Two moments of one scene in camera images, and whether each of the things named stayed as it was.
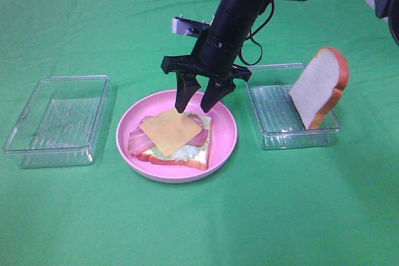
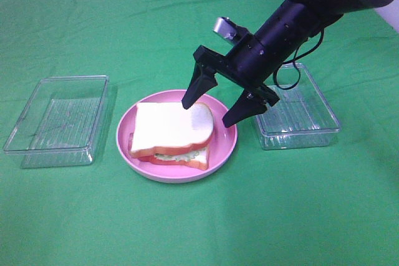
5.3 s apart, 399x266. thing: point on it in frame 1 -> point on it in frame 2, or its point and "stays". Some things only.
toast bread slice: (199, 161) stays
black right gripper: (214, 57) -> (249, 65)
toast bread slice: (319, 87) -> (163, 126)
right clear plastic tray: (276, 116) stays
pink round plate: (222, 141) stays
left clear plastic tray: (63, 123) stays
